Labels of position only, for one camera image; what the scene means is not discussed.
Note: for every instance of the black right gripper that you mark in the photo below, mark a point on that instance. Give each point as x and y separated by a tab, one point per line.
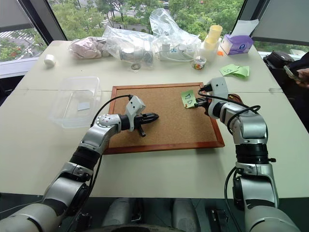
208	104

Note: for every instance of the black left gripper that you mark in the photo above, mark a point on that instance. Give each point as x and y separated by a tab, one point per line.
140	120

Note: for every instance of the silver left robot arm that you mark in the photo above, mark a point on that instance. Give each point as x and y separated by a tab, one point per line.
100	136

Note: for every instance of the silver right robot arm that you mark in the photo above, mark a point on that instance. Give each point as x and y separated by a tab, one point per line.
251	128

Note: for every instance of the green note with triangles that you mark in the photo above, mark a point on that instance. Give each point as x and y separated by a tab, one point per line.
187	97

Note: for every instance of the brown tray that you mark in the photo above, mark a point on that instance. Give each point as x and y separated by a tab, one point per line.
235	98

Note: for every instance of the clear cup of colourful pushpins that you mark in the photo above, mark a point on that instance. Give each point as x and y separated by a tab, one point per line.
199	63

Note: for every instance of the green note with drawing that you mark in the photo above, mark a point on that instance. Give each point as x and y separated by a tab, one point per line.
228	70

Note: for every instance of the plain green note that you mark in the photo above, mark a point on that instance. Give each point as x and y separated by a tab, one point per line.
243	72

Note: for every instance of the purple tissue box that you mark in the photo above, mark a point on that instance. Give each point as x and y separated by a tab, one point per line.
237	44

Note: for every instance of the clear plastic box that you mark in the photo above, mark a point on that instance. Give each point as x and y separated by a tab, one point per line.
72	116

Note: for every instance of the bystander hand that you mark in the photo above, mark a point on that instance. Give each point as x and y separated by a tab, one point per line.
303	75

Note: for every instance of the wood-framed cork board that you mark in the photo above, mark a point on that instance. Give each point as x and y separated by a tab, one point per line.
166	125

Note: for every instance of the silver metal cylinder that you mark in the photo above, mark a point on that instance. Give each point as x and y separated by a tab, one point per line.
135	54

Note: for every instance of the small grey label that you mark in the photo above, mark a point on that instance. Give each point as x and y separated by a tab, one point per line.
84	106

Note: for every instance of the stacked pale yellow cups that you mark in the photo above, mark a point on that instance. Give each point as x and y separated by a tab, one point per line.
213	33

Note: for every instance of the large clear plastic bag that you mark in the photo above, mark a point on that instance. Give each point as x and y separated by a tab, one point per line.
166	26

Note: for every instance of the clear bag with metal parts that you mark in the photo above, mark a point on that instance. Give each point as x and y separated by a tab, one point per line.
120	39

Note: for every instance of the black bag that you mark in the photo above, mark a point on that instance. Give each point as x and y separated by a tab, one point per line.
277	59

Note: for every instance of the bag of pink cloth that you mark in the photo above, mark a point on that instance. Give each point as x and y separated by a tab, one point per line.
87	48

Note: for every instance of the smartphone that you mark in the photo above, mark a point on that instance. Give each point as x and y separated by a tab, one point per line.
290	72

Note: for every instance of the grey rounded shape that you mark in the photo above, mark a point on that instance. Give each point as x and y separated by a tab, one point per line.
123	212
186	215

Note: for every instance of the white tape roll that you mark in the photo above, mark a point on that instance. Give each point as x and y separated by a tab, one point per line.
50	60

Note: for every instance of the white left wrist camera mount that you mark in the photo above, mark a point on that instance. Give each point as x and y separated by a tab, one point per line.
135	105

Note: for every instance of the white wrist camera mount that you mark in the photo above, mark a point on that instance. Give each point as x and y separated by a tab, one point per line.
218	87
135	105

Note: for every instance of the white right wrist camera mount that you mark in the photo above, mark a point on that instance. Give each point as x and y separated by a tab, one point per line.
218	87

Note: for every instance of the black bracket under table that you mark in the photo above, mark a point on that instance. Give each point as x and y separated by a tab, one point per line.
217	217

